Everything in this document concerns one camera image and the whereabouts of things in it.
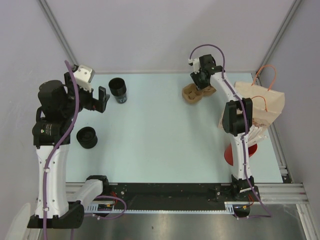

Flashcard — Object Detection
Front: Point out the aluminium frame rail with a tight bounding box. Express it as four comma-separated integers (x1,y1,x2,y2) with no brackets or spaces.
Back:
255,183,309,204

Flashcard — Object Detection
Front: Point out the red straw holder cup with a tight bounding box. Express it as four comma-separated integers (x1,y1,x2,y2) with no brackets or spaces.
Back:
223,144,258,166

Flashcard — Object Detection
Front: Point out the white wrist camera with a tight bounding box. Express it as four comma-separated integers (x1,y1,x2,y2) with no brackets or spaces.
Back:
73,64,96,93
188,58,201,72

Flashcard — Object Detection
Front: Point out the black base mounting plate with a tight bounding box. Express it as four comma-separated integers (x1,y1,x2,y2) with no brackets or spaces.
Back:
108,183,258,211

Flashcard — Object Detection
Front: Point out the paper takeout bag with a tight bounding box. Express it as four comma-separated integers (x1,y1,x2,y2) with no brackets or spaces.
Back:
234,75,285,130

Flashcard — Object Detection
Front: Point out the purple cable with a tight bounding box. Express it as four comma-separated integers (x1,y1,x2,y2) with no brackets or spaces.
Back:
42,59,81,240
188,44,273,219

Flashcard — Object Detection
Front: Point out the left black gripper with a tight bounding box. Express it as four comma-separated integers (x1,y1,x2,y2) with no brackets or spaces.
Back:
61,72,109,118

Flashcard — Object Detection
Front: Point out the tall black tumbler cup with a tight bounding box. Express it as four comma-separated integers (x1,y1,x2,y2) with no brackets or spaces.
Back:
108,77,128,104

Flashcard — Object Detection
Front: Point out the white slotted cable duct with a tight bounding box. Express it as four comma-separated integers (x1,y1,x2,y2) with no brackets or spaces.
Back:
82,201,237,215

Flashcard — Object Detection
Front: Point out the short black cup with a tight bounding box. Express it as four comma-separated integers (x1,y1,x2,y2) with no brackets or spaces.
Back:
76,126,98,149

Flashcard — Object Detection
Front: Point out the brown pulp cup carrier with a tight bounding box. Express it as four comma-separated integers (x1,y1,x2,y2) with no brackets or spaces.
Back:
182,83,217,105

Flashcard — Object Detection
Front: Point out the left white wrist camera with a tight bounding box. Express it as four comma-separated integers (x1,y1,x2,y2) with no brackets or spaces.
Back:
73,64,96,93

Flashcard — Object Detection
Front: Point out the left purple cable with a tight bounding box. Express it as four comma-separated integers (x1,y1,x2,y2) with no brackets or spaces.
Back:
42,59,81,240

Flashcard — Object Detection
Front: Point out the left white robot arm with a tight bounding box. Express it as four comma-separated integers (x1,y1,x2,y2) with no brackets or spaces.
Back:
27,80,111,230

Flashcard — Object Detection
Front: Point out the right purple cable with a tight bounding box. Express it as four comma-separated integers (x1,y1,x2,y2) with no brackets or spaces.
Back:
188,44,273,219

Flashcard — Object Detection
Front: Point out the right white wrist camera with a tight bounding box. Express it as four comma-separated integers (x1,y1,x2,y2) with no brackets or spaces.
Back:
188,58,201,72

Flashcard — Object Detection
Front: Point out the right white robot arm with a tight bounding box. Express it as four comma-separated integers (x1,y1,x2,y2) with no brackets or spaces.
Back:
191,65,254,201

